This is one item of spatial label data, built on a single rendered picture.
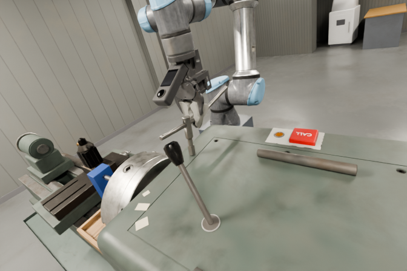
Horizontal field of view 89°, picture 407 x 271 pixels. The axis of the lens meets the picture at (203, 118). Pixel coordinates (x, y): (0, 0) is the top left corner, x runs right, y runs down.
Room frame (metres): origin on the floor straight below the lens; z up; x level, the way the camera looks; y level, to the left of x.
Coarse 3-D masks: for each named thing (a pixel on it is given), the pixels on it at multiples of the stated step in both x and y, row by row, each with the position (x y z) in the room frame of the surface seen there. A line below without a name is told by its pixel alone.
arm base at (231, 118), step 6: (228, 108) 0.87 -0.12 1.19; (234, 108) 0.91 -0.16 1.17; (216, 114) 0.88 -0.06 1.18; (222, 114) 0.87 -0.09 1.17; (228, 114) 0.87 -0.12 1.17; (234, 114) 0.88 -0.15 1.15; (210, 120) 0.94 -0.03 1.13; (216, 120) 0.88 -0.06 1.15; (222, 120) 0.86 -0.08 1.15; (228, 120) 0.86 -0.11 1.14; (234, 120) 0.87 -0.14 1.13
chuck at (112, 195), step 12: (132, 156) 0.61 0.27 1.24; (144, 156) 0.59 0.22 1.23; (156, 156) 0.58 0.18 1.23; (120, 168) 0.56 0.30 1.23; (132, 168) 0.54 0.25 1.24; (120, 180) 0.51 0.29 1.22; (108, 192) 0.50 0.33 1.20; (120, 192) 0.47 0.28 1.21; (108, 204) 0.47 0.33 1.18; (108, 216) 0.45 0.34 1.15
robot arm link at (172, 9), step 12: (156, 0) 0.52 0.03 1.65; (168, 0) 0.51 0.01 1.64; (180, 0) 0.53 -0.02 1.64; (156, 12) 0.52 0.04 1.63; (168, 12) 0.51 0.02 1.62; (180, 12) 0.52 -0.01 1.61; (192, 12) 0.56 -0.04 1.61; (156, 24) 0.54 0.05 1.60; (168, 24) 0.51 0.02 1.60; (180, 24) 0.52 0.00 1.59; (168, 36) 0.51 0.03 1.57
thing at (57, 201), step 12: (108, 156) 1.12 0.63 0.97; (120, 156) 1.09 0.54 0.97; (72, 180) 0.96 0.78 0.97; (84, 180) 0.93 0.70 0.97; (60, 192) 0.89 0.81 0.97; (72, 192) 0.86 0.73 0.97; (84, 192) 0.84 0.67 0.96; (48, 204) 0.81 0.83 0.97; (60, 204) 0.79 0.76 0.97; (72, 204) 0.79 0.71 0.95; (60, 216) 0.74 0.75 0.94
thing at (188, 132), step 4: (184, 116) 0.52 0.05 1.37; (188, 116) 0.51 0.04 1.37; (184, 120) 0.50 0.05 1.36; (188, 120) 0.50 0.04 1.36; (188, 124) 0.50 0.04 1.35; (184, 128) 0.50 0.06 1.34; (188, 128) 0.50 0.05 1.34; (188, 132) 0.50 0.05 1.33; (192, 132) 0.50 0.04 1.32; (188, 136) 0.49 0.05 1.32; (192, 136) 0.50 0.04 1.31; (188, 140) 0.50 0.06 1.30; (192, 140) 0.50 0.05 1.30; (188, 144) 0.50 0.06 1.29; (192, 144) 0.50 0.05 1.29; (188, 148) 0.50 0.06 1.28; (192, 148) 0.49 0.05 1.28; (192, 152) 0.49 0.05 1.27
